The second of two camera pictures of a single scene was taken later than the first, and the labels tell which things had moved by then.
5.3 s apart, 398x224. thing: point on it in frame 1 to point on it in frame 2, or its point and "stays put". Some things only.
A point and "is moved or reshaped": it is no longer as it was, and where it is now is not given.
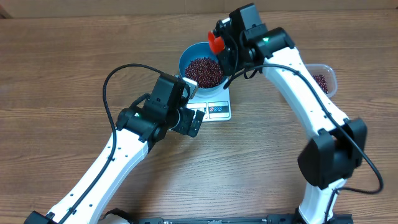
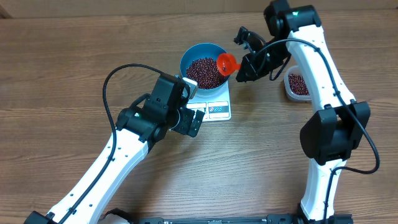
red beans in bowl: x=207 y=72 stays put
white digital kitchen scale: x=216 y=108 stays put
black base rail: x=275 y=219 stays put
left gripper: x=187 y=116 stays put
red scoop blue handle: x=216 y=43 is moved or reshaped
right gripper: x=227 y=60 to x=257 y=70
